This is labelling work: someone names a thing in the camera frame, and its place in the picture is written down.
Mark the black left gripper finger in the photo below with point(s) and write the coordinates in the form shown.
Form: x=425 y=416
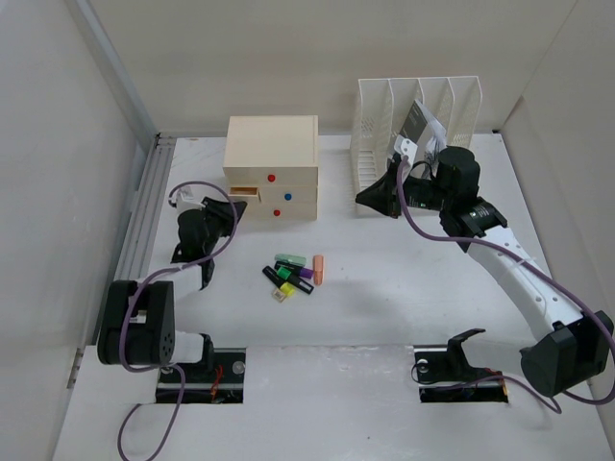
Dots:
x=208 y=202
x=235 y=210

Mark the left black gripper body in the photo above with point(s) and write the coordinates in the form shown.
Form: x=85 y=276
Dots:
x=219 y=224

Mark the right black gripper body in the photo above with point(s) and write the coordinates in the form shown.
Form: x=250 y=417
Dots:
x=425 y=194

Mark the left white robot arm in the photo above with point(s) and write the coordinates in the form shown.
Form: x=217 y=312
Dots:
x=138 y=326

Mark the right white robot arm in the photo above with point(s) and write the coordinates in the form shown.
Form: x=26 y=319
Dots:
x=574 y=342

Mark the cream drawer cabinet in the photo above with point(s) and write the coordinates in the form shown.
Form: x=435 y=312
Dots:
x=278 y=141

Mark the dark grey booklet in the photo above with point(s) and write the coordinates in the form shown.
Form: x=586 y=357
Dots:
x=423 y=129

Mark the green capped black highlighter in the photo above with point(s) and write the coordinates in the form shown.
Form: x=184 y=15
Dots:
x=274 y=277

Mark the mint green highlighter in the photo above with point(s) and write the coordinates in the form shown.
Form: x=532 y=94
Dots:
x=291 y=259

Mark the white mesh file organizer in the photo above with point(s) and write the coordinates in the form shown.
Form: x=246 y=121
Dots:
x=381 y=109

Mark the orange highlighter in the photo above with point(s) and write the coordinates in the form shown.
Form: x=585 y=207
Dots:
x=318 y=266

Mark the purple capped black highlighter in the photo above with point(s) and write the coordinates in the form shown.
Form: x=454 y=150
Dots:
x=299 y=271

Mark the black marker pen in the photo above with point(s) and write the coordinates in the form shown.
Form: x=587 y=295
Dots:
x=300 y=284

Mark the yellow highlighter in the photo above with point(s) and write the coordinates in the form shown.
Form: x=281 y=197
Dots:
x=282 y=293

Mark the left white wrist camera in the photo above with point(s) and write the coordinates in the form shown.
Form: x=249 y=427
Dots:
x=183 y=200

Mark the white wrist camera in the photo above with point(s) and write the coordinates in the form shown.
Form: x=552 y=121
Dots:
x=405 y=147
x=183 y=200

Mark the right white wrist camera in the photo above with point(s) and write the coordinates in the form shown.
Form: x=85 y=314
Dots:
x=405 y=147

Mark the aluminium rail frame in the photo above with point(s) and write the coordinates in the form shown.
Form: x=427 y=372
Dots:
x=138 y=241

